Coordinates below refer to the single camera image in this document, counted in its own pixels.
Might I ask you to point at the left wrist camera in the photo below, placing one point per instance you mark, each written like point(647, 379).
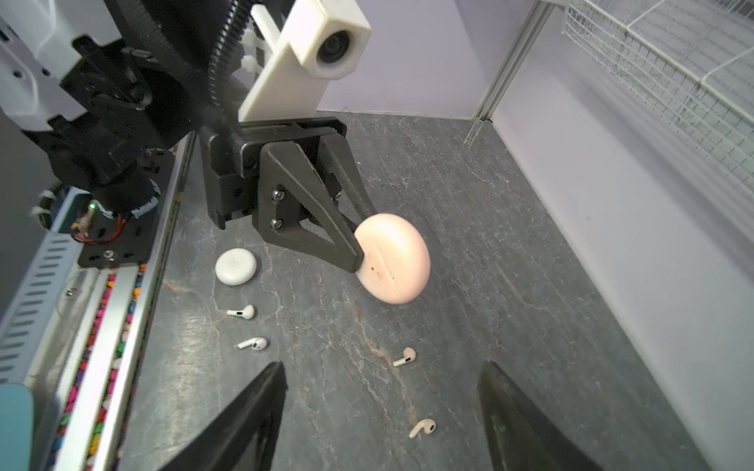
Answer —
point(319, 41)

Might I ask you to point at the long white wire basket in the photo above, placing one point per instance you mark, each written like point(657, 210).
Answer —
point(689, 61)

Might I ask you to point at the pink earbud charging case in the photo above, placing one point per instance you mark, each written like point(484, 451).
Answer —
point(396, 262)

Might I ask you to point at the white vented cable duct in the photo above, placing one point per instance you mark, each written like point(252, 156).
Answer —
point(31, 311)

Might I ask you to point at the pink earbud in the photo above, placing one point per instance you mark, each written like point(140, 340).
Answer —
point(424, 426)
point(409, 355)

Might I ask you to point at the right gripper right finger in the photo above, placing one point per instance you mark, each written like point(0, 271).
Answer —
point(519, 434)

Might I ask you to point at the white earbud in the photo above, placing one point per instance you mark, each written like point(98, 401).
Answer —
point(246, 313)
point(256, 344)

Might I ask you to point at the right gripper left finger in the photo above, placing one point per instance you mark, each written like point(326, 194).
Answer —
point(244, 435)

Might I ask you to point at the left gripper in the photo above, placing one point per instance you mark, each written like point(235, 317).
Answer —
point(270, 165)

